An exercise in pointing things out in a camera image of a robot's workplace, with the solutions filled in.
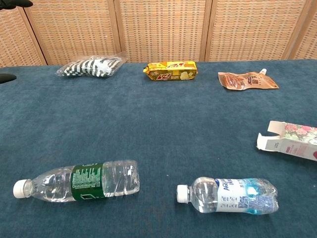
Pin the green label water bottle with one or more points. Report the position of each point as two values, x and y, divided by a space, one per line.
86 182

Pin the yellow biscuit pack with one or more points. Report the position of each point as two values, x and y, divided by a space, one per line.
171 71

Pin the floral pink white box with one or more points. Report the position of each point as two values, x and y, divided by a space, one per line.
292 143

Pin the blue label water bottle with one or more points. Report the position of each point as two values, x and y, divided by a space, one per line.
235 196

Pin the striped cloth in plastic bag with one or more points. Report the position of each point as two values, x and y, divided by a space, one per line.
91 66

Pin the woven wooden folding screen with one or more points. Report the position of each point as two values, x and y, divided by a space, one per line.
161 29

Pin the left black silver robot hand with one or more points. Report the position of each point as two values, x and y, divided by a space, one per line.
12 3

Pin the blue table mat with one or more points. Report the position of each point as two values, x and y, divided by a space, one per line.
123 129

